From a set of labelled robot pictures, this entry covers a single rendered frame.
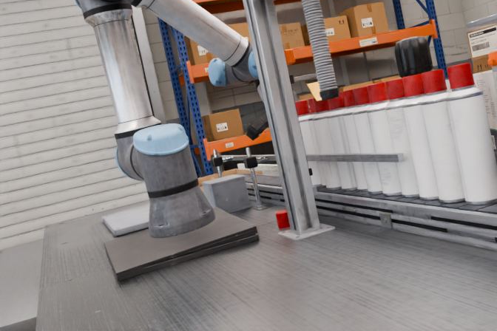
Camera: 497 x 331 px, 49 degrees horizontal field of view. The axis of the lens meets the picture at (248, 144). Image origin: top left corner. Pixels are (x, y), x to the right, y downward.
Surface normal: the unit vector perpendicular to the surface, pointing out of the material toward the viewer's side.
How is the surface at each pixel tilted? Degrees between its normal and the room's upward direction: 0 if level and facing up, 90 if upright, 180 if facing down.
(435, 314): 0
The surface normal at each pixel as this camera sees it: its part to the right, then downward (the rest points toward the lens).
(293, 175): 0.34, -0.02
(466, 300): -0.21, -0.98
